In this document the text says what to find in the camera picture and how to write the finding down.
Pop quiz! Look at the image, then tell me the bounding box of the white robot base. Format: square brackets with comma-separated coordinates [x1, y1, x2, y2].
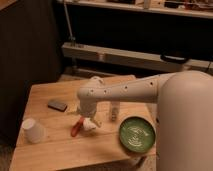
[157, 71, 213, 171]

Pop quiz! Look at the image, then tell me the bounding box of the metal shelf rack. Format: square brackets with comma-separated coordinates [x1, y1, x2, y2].
[56, 0, 213, 73]

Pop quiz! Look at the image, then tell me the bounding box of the clear plastic bottle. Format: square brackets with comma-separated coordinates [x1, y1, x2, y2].
[109, 102, 120, 121]

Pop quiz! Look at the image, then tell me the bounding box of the white paper cup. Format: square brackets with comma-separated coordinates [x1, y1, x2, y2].
[21, 118, 46, 143]

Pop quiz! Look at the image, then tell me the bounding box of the black handle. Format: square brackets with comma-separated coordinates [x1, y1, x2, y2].
[160, 55, 189, 64]

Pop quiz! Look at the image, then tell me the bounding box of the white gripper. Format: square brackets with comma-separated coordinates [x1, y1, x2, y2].
[67, 101, 102, 128]

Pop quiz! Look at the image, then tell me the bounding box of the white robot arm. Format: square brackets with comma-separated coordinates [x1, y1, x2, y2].
[76, 74, 172, 119]

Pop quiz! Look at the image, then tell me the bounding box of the wooden table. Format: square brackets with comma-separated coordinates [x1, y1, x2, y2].
[10, 80, 152, 171]

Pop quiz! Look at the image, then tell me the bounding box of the dark grey sponge block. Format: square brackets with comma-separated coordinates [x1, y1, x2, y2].
[47, 99, 67, 112]

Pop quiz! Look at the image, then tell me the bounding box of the green ceramic bowl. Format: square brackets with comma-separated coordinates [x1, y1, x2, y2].
[119, 116, 156, 153]

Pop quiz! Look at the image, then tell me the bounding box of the white folded cloth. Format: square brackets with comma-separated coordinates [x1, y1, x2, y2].
[83, 118, 96, 131]

